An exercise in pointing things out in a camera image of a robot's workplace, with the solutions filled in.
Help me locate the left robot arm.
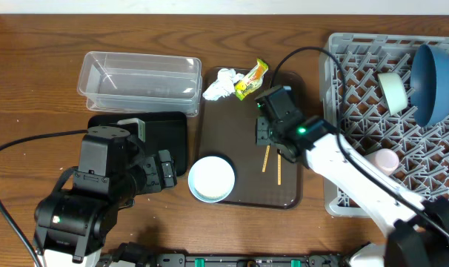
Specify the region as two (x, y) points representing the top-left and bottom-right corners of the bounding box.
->
(34, 126), (177, 263)

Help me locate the clear plastic bin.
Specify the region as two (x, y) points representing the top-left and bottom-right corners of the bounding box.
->
(77, 51), (202, 117)

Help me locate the grey dishwasher rack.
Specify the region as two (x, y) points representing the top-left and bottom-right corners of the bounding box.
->
(319, 33), (449, 200)

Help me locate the yellow snack wrapper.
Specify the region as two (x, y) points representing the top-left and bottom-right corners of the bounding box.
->
(235, 59), (268, 100)

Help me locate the wooden chopstick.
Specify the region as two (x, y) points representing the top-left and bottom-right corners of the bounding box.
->
(277, 154), (282, 185)
(262, 145), (270, 173)

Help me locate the small pink cup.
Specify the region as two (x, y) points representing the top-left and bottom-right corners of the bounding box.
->
(365, 148), (399, 176)

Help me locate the black plastic tray bin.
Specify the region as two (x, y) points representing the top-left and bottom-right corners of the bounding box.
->
(87, 112), (188, 177)

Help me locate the white tissue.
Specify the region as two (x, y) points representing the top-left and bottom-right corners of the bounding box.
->
(203, 68), (245, 101)

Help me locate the light blue rice bowl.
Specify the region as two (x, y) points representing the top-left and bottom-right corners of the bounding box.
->
(188, 156), (236, 203)

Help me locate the brown serving tray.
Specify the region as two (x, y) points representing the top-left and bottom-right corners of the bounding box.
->
(194, 70), (303, 210)

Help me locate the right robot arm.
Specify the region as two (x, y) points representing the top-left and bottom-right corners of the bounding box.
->
(256, 116), (449, 266)

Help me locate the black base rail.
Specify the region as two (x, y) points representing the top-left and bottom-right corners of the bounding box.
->
(98, 243), (355, 267)

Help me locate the small mint green bowl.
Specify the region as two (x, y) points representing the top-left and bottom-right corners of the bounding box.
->
(377, 72), (408, 115)

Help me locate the large dark blue bowl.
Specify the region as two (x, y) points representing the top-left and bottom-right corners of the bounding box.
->
(410, 44), (449, 127)

